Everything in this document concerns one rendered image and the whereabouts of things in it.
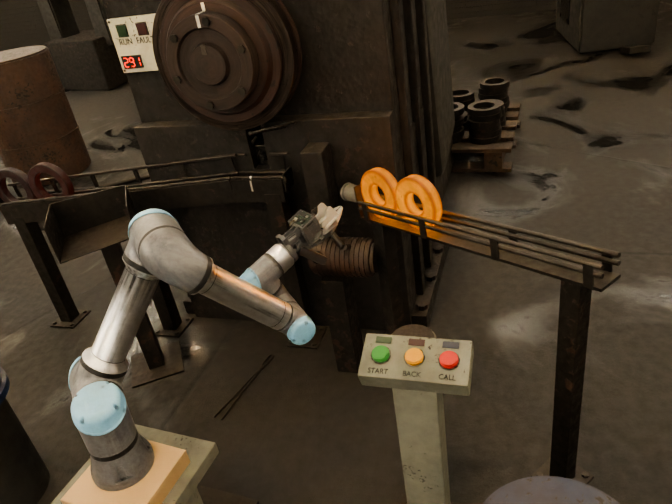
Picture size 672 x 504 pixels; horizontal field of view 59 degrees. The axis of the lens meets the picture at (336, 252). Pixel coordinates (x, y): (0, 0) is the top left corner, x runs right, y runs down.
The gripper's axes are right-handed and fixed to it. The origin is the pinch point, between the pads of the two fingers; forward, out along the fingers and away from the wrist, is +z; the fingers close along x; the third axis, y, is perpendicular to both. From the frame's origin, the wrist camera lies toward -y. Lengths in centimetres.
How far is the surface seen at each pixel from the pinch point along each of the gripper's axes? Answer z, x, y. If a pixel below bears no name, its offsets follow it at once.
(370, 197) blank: 13.0, 3.3, -6.8
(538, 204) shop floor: 119, 36, -114
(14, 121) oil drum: -32, 331, -15
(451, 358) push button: -19, -57, -4
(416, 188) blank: 15.6, -17.2, 1.6
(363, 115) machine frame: 32.7, 20.5, 5.9
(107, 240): -50, 69, 4
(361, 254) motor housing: 2.0, 4.2, -22.1
